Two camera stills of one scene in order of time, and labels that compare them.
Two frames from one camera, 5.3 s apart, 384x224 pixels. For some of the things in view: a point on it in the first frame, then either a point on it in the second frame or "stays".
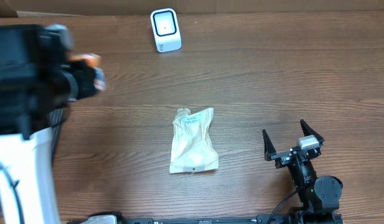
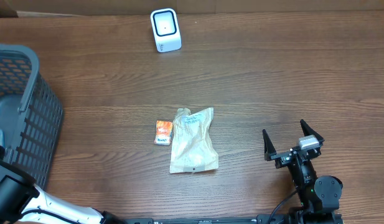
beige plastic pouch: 193,149 stays
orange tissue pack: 94,61 to 163,130
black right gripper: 282,158 stays
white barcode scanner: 166,31 stays
